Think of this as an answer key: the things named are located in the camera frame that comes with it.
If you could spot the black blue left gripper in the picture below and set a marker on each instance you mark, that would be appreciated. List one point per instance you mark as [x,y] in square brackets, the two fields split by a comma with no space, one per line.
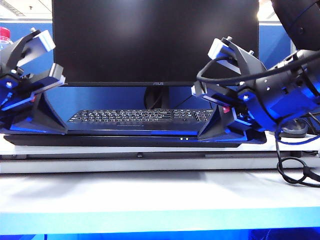
[15,100]

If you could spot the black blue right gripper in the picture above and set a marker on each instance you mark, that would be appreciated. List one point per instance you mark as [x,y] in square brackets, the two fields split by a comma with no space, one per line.
[247,105]

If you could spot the black laptop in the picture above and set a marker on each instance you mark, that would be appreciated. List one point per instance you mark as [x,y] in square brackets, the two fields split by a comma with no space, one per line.
[137,141]

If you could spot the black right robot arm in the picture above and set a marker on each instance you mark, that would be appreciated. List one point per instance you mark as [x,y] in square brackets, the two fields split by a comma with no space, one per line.
[300,20]

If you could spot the clear red-label water bottle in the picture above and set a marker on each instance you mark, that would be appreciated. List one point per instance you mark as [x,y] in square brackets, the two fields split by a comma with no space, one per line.
[5,36]

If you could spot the white desk riser platform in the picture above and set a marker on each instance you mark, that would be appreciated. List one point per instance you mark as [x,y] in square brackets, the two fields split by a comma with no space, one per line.
[150,165]

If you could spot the black grey computer mouse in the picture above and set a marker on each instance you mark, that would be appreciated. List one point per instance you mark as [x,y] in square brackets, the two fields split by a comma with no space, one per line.
[295,128]

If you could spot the black computer monitor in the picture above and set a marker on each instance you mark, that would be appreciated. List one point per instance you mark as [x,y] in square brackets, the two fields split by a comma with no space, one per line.
[155,40]

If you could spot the blue office partition panel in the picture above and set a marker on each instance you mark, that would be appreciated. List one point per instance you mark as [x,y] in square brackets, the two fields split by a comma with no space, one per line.
[272,45]

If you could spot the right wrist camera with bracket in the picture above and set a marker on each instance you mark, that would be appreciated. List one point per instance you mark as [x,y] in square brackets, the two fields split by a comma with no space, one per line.
[240,57]

